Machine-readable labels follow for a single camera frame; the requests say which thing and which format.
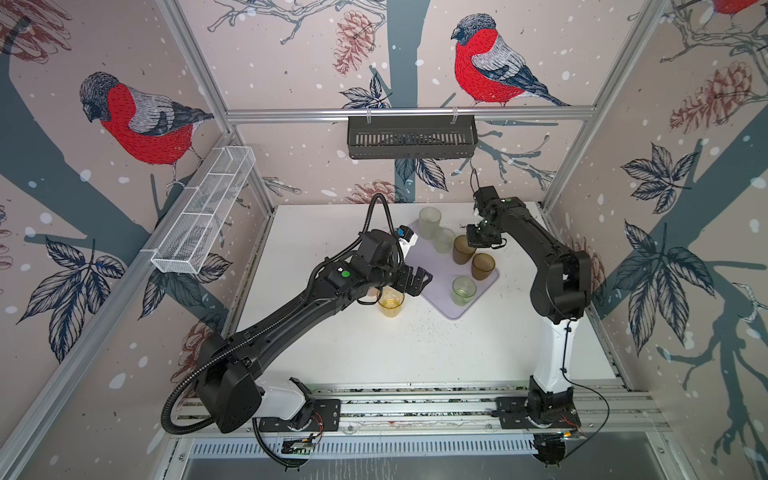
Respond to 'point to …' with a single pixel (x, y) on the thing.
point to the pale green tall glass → (429, 222)
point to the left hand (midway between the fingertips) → (419, 271)
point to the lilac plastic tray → (444, 269)
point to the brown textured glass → (482, 266)
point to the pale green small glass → (443, 239)
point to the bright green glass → (463, 291)
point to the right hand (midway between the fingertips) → (474, 245)
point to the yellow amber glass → (390, 301)
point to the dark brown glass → (462, 252)
